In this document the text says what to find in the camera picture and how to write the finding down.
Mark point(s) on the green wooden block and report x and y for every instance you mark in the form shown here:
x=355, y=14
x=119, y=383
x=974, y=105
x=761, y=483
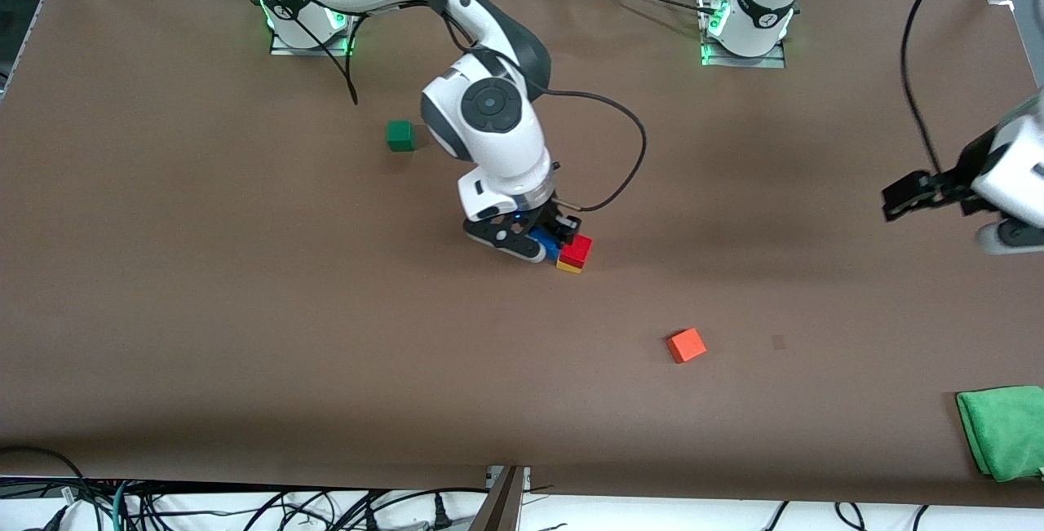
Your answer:
x=399, y=135

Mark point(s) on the blue wooden block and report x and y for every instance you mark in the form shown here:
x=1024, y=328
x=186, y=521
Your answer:
x=548, y=247

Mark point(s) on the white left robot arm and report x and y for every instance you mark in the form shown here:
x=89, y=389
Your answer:
x=763, y=1

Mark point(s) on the yellow wooden block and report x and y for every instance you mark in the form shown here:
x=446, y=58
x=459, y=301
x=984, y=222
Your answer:
x=568, y=267

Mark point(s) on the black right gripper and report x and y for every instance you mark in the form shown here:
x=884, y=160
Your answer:
x=560, y=222

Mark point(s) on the orange wooden block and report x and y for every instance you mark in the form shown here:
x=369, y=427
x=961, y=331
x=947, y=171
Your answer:
x=687, y=345

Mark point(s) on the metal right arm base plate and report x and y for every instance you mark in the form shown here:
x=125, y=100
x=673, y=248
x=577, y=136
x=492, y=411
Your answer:
x=281, y=46

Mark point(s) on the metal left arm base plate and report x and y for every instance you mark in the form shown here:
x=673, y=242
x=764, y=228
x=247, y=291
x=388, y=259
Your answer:
x=775, y=60

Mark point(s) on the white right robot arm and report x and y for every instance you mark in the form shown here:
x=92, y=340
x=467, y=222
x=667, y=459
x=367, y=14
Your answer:
x=489, y=107

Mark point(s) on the green folded cloth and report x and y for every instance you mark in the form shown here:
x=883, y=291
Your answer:
x=1007, y=431

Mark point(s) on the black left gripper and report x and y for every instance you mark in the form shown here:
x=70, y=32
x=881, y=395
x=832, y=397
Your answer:
x=967, y=166

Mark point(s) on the red wooden block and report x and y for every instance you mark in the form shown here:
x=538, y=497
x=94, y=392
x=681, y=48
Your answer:
x=576, y=252

